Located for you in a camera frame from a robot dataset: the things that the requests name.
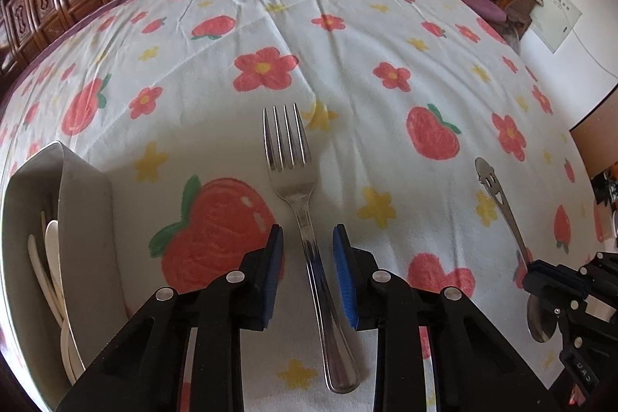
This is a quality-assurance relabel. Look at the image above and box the beige plastic spoon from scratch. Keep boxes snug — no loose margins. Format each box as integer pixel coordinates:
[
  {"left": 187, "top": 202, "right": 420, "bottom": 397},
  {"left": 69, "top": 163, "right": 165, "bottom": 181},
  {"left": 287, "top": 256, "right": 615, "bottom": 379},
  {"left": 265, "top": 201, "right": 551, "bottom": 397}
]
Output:
[{"left": 58, "top": 320, "right": 86, "bottom": 386}]

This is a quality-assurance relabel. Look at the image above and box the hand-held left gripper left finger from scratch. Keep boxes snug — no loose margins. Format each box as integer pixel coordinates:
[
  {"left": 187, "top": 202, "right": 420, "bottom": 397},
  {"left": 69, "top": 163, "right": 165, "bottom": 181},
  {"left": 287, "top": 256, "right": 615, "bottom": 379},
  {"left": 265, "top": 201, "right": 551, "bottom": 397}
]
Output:
[{"left": 55, "top": 224, "right": 285, "bottom": 412}]

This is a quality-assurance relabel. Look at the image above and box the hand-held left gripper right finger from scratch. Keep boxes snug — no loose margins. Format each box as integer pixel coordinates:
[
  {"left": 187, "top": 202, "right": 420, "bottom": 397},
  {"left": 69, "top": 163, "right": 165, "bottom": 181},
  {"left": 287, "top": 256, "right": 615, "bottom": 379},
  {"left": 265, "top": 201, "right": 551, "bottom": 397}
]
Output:
[{"left": 332, "top": 224, "right": 551, "bottom": 412}]

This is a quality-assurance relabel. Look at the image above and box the metal spoon with smiley handle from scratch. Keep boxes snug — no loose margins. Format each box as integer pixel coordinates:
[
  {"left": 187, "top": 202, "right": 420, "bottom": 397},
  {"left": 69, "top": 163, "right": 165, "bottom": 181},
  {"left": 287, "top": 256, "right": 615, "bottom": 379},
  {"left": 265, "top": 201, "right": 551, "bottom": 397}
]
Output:
[{"left": 474, "top": 157, "right": 561, "bottom": 343}]

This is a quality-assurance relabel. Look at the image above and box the white wall cable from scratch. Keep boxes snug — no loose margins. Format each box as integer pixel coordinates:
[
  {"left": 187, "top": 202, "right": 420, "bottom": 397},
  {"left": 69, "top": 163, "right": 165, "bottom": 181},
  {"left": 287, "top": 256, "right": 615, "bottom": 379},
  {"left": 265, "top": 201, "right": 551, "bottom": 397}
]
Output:
[{"left": 572, "top": 31, "right": 618, "bottom": 81}]

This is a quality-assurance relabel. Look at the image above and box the thin white plastic spoon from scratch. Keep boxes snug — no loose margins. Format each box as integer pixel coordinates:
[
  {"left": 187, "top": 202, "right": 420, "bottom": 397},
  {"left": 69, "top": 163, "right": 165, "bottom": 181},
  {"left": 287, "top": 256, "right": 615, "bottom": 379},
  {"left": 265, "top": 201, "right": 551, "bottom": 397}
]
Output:
[{"left": 27, "top": 234, "right": 66, "bottom": 332}]

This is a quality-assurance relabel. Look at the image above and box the grey fluffy object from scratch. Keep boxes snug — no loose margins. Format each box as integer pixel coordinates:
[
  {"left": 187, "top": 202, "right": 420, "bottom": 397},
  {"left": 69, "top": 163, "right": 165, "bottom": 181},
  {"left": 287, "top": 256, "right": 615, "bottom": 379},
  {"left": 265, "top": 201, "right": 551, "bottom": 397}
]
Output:
[{"left": 502, "top": 26, "right": 525, "bottom": 54}]

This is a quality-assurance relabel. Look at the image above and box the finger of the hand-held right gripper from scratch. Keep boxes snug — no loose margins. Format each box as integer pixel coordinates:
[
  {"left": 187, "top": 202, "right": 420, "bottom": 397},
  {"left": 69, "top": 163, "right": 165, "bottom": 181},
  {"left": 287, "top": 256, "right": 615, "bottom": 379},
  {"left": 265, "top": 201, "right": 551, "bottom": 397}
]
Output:
[{"left": 524, "top": 261, "right": 590, "bottom": 312}]

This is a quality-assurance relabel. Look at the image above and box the white wall panel box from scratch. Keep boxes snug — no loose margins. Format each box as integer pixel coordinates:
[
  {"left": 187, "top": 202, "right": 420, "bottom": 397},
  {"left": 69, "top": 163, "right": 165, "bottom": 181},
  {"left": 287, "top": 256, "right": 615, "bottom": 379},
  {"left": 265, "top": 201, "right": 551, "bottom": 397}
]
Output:
[{"left": 530, "top": 0, "right": 583, "bottom": 54}]

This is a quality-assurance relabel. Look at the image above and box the strawberry and flower print tablecloth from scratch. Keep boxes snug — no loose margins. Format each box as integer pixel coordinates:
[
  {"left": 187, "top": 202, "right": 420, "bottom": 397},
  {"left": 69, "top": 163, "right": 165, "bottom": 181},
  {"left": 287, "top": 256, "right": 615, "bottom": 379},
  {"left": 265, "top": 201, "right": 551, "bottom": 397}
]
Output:
[{"left": 0, "top": 0, "right": 602, "bottom": 412}]

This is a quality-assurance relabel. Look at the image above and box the stainless steel tray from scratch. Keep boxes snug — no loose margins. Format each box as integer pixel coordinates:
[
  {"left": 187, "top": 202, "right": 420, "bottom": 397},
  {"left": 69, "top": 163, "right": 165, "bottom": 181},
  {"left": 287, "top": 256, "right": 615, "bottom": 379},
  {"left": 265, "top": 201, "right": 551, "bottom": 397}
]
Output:
[{"left": 0, "top": 142, "right": 129, "bottom": 411}]

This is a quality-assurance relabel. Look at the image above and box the brown board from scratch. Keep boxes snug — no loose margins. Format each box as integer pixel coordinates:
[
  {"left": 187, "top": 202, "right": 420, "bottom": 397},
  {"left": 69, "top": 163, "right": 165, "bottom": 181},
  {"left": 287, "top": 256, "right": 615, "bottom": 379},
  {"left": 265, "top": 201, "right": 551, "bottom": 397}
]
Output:
[{"left": 569, "top": 84, "right": 618, "bottom": 245}]

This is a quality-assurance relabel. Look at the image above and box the metal fork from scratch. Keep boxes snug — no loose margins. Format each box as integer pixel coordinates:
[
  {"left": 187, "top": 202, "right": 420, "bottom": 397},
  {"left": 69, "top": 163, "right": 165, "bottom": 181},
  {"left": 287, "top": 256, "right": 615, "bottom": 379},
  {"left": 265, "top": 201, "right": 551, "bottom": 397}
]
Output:
[{"left": 263, "top": 104, "right": 361, "bottom": 394}]

